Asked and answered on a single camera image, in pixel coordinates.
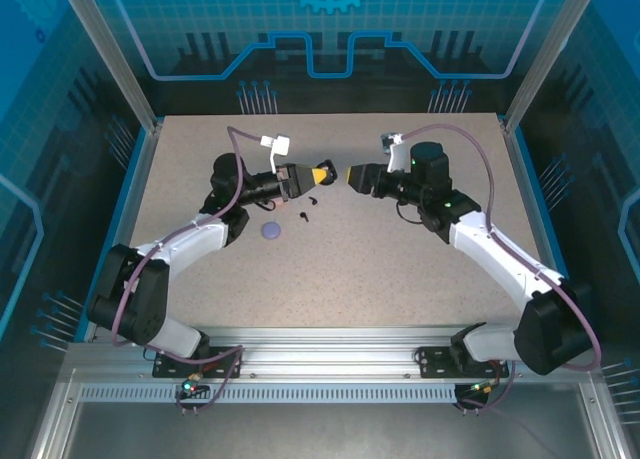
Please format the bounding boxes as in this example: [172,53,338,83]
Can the steel shelf panel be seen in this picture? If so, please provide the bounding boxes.
[62,401,604,459]

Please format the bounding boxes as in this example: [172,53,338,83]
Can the aluminium table side rail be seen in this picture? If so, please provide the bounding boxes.
[501,120,571,285]
[79,120,165,343]

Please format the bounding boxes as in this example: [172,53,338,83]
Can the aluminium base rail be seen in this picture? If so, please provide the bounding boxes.
[67,323,601,383]

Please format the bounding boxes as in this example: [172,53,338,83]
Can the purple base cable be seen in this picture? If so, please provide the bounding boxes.
[455,361,516,416]
[162,346,246,416]

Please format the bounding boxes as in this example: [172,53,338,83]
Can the tall aluminium frame post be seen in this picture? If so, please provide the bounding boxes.
[501,0,604,133]
[54,0,165,133]

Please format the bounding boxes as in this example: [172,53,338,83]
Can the slotted metal cable duct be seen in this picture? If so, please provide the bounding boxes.
[79,384,460,405]

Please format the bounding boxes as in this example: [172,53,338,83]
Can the short aluminium frame post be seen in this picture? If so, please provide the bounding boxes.
[27,371,82,459]
[579,373,629,459]

